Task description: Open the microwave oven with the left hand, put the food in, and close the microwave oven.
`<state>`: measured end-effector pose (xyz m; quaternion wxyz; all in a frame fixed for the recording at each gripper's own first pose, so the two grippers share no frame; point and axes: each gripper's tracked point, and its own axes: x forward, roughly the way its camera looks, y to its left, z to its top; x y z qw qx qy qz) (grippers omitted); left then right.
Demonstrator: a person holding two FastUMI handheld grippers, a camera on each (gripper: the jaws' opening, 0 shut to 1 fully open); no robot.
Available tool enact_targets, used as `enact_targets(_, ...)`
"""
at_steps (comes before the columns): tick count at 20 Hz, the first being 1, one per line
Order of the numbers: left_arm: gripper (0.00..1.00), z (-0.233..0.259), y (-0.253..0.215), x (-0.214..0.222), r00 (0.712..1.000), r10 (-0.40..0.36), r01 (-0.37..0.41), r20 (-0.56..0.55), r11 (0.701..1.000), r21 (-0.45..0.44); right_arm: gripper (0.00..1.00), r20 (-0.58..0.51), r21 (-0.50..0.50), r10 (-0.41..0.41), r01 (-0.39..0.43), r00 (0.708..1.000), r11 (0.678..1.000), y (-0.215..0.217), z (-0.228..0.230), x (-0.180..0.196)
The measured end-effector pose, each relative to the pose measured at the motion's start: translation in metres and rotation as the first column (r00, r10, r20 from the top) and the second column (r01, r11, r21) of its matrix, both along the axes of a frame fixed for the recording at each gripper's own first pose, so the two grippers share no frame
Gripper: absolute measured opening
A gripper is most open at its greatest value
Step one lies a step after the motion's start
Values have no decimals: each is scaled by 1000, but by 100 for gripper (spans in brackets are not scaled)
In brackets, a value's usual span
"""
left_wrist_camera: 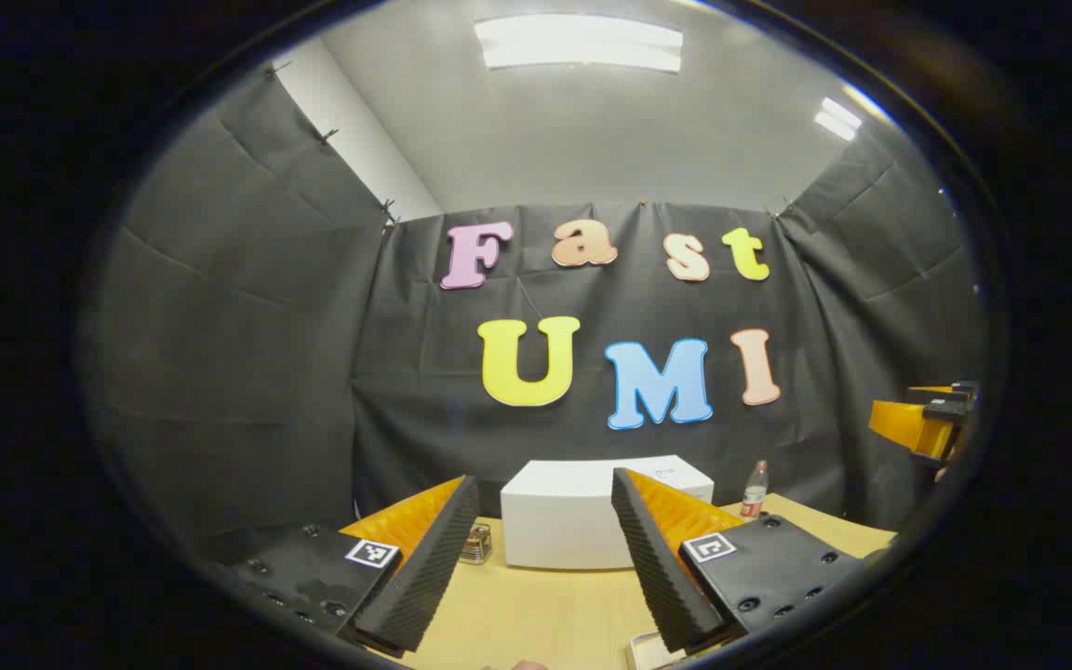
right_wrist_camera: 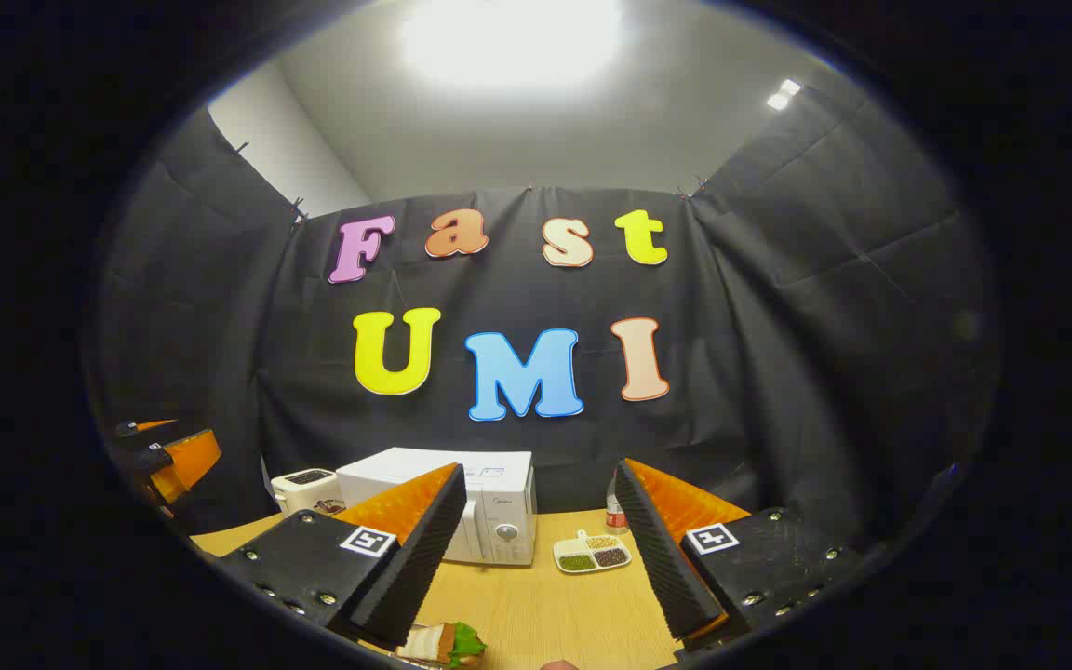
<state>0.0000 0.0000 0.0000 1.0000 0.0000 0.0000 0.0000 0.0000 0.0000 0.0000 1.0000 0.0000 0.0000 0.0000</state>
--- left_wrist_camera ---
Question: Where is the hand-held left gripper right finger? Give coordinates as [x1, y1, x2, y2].
[610, 467, 867, 654]

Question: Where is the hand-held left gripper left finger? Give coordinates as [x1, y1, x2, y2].
[206, 475, 481, 654]

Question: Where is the white microwave oven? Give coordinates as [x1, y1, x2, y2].
[500, 454, 716, 571]

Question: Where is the white rectangular tray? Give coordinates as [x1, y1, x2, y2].
[627, 633, 686, 670]

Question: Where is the clear bottle with red label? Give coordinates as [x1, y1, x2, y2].
[741, 460, 770, 519]

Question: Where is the black backdrop cloth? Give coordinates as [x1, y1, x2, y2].
[85, 60, 988, 559]

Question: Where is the small ceiling light panel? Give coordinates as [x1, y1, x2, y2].
[813, 96, 864, 142]

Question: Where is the large ceiling light panel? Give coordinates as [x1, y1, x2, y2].
[474, 14, 684, 74]

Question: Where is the clear wire mesh utensil holder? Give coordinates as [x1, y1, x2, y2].
[460, 522, 493, 566]

